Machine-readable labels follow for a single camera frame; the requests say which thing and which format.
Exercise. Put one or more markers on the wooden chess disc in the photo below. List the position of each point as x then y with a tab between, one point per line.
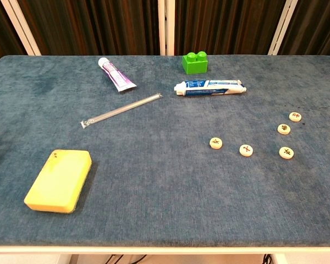
286	153
246	150
215	143
295	116
283	129

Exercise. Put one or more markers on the clear wrapped straw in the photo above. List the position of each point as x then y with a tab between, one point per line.
121	110

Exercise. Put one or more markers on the blue velvet table cover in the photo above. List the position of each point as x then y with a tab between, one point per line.
165	192

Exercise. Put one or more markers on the blue white toothpaste tube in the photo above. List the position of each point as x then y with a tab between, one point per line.
211	87

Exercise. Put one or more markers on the green toy building block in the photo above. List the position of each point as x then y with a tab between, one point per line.
194	65

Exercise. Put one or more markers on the purple white cream tube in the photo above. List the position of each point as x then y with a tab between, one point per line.
116	74

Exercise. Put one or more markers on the yellow rectangular sponge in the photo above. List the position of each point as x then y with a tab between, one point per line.
57	181

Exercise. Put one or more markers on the dark brown curtain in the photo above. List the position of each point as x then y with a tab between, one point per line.
99	24

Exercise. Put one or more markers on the white frame post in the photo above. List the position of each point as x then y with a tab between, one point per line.
22	27
281	27
166	27

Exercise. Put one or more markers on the white table frame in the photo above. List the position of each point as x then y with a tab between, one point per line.
165	250

